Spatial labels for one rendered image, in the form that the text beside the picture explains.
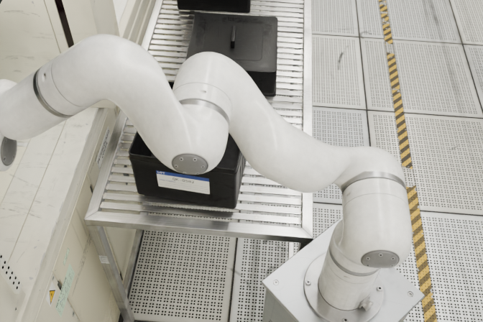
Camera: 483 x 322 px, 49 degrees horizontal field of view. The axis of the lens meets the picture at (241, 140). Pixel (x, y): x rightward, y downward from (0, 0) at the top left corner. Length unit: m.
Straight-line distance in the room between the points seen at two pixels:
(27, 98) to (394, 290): 0.94
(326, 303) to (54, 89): 0.80
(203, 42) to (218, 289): 0.97
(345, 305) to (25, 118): 0.80
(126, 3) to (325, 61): 1.44
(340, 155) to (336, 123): 1.77
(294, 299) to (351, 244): 0.39
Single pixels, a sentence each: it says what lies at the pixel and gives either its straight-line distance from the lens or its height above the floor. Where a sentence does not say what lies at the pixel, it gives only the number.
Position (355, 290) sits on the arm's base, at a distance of 1.21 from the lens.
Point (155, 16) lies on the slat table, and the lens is 2.03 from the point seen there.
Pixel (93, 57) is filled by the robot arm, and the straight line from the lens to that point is 0.77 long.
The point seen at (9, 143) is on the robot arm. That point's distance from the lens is 1.05.
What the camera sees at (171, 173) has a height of 0.88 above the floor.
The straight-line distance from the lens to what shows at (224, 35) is 1.76.
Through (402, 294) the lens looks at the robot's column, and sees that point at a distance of 1.37.
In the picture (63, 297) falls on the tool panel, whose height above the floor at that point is 0.68.
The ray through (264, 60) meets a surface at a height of 0.86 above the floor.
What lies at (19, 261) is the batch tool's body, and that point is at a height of 0.87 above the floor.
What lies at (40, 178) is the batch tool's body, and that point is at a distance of 1.42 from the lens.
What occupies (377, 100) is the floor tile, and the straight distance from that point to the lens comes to 2.87.
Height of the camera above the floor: 1.95
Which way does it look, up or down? 49 degrees down
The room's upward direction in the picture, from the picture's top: 2 degrees clockwise
